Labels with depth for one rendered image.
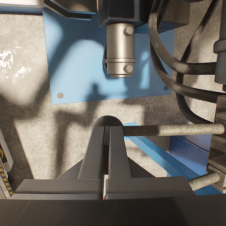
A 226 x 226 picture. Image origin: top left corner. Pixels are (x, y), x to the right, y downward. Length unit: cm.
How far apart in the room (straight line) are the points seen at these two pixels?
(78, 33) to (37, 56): 28
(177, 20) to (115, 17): 21
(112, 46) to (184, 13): 27
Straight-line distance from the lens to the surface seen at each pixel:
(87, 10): 60
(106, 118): 17
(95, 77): 100
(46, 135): 116
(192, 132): 19
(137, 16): 63
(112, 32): 62
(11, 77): 111
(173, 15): 64
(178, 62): 35
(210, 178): 23
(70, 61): 97
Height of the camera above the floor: 108
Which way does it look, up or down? 65 degrees down
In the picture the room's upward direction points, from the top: 124 degrees clockwise
